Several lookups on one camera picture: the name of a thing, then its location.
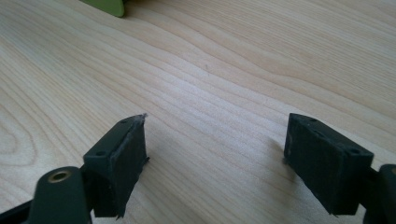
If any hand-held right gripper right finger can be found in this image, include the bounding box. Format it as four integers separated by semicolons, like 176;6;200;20
283;112;375;217

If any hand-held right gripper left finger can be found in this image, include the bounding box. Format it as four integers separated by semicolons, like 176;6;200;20
82;113;150;219

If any green flat plastic object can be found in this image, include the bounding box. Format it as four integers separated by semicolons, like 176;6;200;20
78;0;126;19

